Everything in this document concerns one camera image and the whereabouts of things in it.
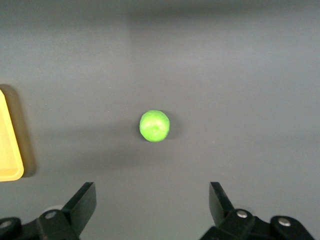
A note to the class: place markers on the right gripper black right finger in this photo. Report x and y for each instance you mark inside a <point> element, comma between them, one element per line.
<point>220,207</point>

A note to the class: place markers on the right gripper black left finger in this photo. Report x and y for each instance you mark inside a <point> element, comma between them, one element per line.
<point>77,212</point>

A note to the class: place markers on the green apple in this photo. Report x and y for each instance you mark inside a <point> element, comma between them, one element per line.
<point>154,126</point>

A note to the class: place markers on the yellow plastic tray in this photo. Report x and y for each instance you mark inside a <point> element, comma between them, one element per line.
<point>8,150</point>

